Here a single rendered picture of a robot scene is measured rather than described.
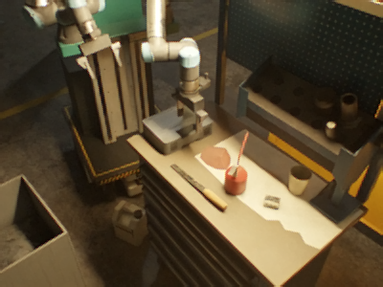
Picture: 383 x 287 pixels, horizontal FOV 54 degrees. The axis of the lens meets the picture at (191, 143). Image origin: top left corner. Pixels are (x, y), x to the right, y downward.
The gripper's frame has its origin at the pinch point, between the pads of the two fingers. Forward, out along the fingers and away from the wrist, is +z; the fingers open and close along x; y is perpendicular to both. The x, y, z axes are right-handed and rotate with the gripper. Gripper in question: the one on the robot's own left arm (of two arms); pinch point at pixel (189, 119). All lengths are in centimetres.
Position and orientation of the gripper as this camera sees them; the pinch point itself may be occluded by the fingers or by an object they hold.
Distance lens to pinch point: 156.9
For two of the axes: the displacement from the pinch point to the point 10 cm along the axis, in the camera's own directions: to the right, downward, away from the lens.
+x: 5.9, 5.3, -6.1
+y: -8.1, 3.9, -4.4
